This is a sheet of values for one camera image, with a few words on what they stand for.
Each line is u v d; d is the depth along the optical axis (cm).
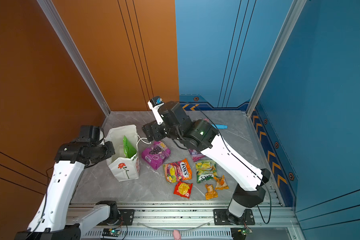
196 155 93
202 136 39
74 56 86
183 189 81
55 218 37
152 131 49
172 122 41
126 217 74
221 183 83
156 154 90
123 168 74
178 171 85
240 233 70
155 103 48
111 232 71
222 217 72
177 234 68
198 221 73
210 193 80
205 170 87
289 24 75
